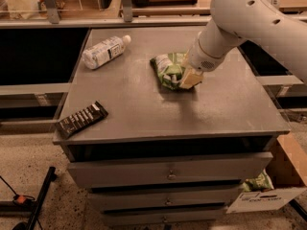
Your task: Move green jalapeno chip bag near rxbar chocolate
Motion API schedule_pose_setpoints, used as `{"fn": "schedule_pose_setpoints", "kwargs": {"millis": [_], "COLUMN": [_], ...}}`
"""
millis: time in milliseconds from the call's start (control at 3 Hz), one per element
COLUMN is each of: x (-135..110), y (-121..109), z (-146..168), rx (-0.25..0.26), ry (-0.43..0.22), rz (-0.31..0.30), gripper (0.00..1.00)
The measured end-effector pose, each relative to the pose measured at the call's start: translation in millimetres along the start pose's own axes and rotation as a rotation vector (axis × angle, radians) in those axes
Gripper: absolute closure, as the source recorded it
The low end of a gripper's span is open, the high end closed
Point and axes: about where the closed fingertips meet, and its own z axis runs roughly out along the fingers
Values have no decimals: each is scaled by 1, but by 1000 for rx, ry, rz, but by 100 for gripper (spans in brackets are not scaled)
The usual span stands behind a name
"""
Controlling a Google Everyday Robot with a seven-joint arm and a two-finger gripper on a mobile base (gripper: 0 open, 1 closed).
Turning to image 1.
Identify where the grey drawer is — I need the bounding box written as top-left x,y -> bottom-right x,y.
103,206 -> 227,226
67,152 -> 272,188
88,185 -> 243,211

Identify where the dark rxbar chocolate bar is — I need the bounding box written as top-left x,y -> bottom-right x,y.
55,102 -> 108,139

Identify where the bottom grey drawer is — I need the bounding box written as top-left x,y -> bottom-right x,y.
103,206 -> 227,226

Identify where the black cable with orange clip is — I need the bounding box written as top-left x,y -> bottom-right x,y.
0,175 -> 36,208

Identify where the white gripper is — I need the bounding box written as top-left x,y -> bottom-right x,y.
179,32 -> 231,89

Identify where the green bag in box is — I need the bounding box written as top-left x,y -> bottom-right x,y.
243,170 -> 274,192

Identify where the clear plastic water bottle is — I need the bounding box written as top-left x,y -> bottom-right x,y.
82,35 -> 131,70

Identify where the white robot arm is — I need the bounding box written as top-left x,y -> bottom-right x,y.
183,0 -> 307,82

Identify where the top grey drawer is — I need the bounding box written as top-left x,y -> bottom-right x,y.
67,152 -> 272,188

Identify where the cardboard box with flap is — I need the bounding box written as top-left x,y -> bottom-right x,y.
227,133 -> 307,214

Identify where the grey drawer cabinet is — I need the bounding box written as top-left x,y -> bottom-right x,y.
55,27 -> 289,216

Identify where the black stand leg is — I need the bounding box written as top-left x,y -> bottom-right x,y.
12,167 -> 57,230

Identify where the green jalapeno chip bag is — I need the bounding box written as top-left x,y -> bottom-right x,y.
150,52 -> 187,91

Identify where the middle grey drawer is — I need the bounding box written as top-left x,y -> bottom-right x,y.
88,185 -> 243,211

